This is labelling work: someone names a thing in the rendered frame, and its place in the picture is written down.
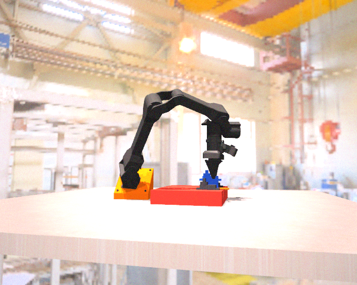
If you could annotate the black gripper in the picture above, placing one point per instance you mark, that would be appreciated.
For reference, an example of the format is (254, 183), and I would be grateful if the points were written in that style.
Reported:
(215, 158)

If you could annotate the blue micro servo with orange cable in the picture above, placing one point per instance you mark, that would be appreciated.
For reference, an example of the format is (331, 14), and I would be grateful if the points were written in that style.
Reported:
(212, 181)

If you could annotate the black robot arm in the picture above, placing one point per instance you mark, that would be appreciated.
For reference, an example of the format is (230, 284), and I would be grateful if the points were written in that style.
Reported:
(153, 109)

